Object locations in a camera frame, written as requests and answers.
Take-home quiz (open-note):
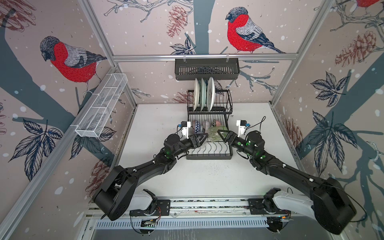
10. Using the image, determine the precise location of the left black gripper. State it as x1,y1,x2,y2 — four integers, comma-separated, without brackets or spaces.
172,133,208,159

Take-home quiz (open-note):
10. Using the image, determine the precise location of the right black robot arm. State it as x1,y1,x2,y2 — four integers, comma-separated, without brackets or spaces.
218,130,357,235

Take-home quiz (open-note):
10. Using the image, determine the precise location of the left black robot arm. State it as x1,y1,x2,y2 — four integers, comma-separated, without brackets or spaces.
92,133,209,221

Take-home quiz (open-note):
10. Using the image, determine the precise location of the black two-tier dish rack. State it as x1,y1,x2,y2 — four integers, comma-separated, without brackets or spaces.
187,90,233,160

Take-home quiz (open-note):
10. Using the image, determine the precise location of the white plate left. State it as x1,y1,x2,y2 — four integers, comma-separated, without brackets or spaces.
193,79,200,111

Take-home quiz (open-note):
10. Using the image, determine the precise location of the white plate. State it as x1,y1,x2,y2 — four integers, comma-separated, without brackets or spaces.
193,79,200,111
207,77,216,112

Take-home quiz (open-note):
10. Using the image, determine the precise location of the white plate right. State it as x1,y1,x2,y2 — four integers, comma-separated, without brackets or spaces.
207,77,216,112

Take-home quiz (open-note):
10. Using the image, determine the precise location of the pale green plate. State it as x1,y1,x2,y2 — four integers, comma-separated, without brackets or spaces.
200,79,207,111

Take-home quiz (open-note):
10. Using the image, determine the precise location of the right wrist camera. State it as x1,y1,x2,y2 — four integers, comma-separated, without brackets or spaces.
236,120,249,137

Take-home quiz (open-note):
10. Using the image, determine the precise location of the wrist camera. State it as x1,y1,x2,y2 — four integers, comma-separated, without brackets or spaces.
180,121,191,139
236,120,249,137

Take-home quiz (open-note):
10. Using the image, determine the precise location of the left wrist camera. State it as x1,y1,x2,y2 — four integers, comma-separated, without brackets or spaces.
180,121,191,139

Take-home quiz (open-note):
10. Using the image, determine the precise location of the black hanging wall basket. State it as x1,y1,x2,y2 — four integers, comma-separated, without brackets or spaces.
175,58,240,81

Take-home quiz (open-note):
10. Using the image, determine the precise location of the aluminium mounting rail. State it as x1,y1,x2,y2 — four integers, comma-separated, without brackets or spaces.
86,196,331,220

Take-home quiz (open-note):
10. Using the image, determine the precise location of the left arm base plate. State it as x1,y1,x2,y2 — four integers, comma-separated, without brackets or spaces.
130,200,171,217

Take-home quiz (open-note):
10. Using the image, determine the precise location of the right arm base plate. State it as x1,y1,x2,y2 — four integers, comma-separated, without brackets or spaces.
247,198,291,215

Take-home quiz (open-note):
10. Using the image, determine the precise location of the horizontal aluminium frame bar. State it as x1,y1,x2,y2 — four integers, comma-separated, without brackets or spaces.
112,53,299,63

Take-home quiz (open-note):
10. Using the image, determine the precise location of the white wire wall basket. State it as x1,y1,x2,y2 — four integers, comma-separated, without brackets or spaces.
75,73,128,138

